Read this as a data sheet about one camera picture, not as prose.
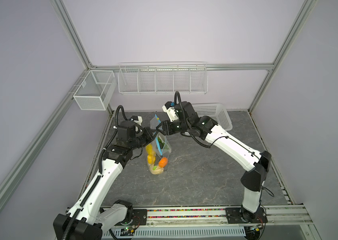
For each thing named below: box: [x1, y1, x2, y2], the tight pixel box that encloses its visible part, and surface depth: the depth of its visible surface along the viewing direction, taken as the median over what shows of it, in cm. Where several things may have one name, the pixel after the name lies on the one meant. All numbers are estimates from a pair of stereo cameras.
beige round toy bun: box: [150, 165, 164, 175], surface depth 86 cm
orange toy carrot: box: [158, 157, 168, 168], surface depth 86 cm
